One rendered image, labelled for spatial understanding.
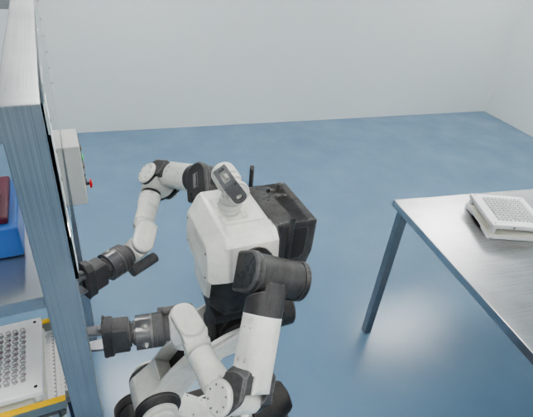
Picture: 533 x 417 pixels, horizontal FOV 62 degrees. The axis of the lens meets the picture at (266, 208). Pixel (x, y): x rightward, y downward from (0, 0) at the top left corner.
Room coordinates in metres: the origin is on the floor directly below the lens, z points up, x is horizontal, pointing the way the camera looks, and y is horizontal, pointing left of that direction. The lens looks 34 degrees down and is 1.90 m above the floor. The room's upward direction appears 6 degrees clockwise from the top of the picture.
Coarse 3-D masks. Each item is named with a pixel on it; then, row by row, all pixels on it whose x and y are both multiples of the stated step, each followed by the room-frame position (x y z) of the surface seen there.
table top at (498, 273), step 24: (504, 192) 1.94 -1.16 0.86; (528, 192) 1.97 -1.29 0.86; (408, 216) 1.64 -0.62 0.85; (432, 216) 1.65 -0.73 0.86; (456, 216) 1.67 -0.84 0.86; (432, 240) 1.47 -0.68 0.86; (456, 240) 1.49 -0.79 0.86; (480, 240) 1.51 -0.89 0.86; (504, 240) 1.52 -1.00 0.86; (456, 264) 1.33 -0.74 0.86; (480, 264) 1.35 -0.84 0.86; (504, 264) 1.36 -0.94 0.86; (528, 264) 1.38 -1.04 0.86; (480, 288) 1.21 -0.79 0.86; (504, 288) 1.22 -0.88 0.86; (528, 288) 1.24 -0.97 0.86; (504, 312) 1.10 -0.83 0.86; (528, 312) 1.11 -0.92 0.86; (528, 336) 1.00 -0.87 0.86
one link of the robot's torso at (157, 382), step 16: (224, 336) 0.88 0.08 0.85; (160, 352) 0.90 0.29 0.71; (176, 352) 0.92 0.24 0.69; (224, 352) 0.86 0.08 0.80; (144, 368) 0.88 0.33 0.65; (160, 368) 0.86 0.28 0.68; (176, 368) 0.83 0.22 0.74; (144, 384) 0.83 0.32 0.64; (160, 384) 0.81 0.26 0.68; (176, 384) 0.83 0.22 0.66; (144, 400) 0.78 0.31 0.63; (160, 400) 0.79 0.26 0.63; (176, 400) 0.81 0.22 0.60
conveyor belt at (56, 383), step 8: (48, 336) 0.82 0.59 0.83; (48, 344) 0.80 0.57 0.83; (48, 352) 0.77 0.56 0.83; (56, 352) 0.77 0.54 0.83; (48, 360) 0.75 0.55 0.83; (56, 360) 0.75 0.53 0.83; (48, 368) 0.72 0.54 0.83; (56, 368) 0.72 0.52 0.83; (48, 376) 0.70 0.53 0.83; (56, 376) 0.70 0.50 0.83; (64, 376) 0.71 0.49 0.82; (48, 384) 0.68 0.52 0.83; (56, 384) 0.68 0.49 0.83; (64, 384) 0.69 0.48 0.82; (48, 392) 0.65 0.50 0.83; (56, 392) 0.66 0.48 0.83; (64, 392) 0.66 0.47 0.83
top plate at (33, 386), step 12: (12, 324) 0.79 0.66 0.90; (24, 324) 0.80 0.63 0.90; (36, 324) 0.80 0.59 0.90; (36, 336) 0.77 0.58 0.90; (36, 348) 0.73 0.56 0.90; (36, 360) 0.69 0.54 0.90; (36, 372) 0.66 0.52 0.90; (24, 384) 0.62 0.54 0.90; (36, 384) 0.63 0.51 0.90; (0, 396) 0.59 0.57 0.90; (12, 396) 0.59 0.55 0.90; (24, 396) 0.60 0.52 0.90
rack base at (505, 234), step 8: (472, 208) 1.71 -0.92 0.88; (480, 216) 1.65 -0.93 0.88; (480, 224) 1.60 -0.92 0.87; (488, 224) 1.59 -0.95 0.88; (488, 232) 1.53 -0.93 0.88; (496, 232) 1.53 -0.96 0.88; (504, 232) 1.54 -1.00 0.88; (512, 232) 1.55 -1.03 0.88; (520, 232) 1.55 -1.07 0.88; (528, 232) 1.56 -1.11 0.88; (520, 240) 1.53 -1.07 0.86; (528, 240) 1.53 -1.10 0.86
